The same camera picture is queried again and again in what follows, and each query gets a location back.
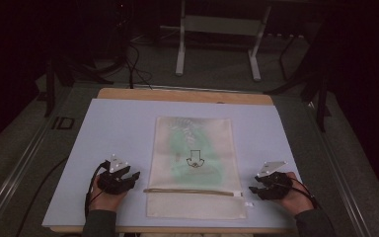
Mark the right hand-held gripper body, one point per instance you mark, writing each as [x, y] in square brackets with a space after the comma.
[274, 187]

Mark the green garment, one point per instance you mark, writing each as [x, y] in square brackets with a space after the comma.
[207, 171]

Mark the black stand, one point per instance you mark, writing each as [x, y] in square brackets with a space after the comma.
[65, 72]
[316, 82]

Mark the beige mesh zipper bag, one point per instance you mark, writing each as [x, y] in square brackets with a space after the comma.
[194, 207]

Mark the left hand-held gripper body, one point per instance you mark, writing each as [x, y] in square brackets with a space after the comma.
[112, 184]

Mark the person's left hand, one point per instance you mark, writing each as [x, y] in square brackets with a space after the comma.
[107, 200]

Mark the person's right hand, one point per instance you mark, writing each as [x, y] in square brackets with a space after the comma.
[296, 199]

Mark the metal floor rail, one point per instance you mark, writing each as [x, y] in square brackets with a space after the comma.
[16, 174]
[342, 171]

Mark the lavender table mat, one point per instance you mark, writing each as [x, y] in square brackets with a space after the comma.
[118, 131]

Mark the white metal stand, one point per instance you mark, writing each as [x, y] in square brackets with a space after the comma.
[222, 24]

